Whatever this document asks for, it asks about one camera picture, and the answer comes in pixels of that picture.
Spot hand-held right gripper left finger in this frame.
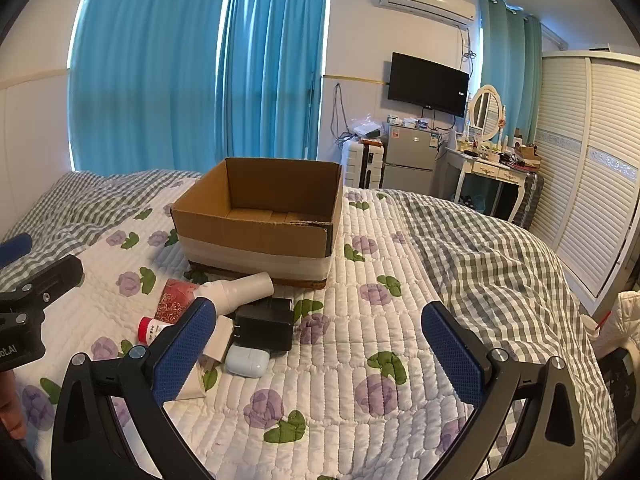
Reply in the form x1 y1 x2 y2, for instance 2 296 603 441
50 296 217 480

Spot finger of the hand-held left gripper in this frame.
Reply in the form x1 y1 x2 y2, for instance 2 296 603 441
0 254 84 314
0 233 34 270

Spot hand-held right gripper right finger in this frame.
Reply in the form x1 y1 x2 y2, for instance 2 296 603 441
421 301 586 480

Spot small red-capped white tube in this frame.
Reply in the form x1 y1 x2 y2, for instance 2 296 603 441
138 316 177 346

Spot small white box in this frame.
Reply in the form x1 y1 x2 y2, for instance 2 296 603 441
201 317 237 364

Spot red patterned packet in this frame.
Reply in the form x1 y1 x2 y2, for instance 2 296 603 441
154 279 202 324

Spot pale blue earbuds case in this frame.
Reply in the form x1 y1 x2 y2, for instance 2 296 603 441
225 345 271 379

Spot white plastic bottle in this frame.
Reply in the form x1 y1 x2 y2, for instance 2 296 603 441
196 272 275 317

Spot black power adapter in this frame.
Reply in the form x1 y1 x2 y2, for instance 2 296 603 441
233 297 295 354

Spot cardboard box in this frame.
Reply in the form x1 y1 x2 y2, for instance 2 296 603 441
170 157 344 290

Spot person's left hand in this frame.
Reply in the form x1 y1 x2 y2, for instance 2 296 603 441
0 371 29 442

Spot grey gingham blanket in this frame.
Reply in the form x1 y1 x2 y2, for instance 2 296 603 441
380 189 623 466
0 169 203 286

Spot cup with red straw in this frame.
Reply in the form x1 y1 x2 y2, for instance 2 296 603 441
579 309 613 362

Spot grey suitcase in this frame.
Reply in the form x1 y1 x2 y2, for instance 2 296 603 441
512 170 545 232

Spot white padded jacket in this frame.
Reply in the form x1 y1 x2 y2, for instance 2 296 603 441
612 289 640 347

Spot white dressing table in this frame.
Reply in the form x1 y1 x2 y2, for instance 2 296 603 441
440 146 534 224

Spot silver mini fridge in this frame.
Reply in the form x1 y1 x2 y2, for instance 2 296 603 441
381 123 439 196

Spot white suitcase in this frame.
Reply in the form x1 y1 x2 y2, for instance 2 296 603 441
342 138 386 190

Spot small cardboard boxes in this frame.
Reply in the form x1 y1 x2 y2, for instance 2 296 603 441
514 127 543 169

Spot blue curtain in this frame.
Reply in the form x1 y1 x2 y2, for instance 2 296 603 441
216 0 334 162
66 0 229 177

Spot white louvred wardrobe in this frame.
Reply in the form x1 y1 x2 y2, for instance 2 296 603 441
529 49 640 312

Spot clear plastic bag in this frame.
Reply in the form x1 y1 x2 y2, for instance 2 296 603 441
349 114 389 141

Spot white oval mirror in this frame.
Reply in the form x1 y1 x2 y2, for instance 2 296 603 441
467 85 506 144

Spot teal curtain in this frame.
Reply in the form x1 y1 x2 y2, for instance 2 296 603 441
476 0 544 147

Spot white air conditioner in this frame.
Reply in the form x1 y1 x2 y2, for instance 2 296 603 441
378 0 477 29

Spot dark wall cable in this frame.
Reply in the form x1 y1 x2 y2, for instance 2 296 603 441
332 82 352 149

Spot black wall television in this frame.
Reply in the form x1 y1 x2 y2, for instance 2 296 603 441
387 52 471 118

